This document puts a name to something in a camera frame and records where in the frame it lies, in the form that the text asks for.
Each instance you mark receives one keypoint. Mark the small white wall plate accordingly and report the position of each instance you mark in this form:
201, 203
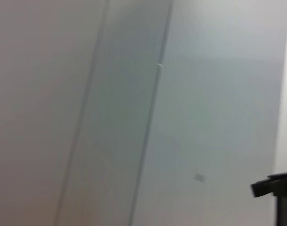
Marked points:
199, 177

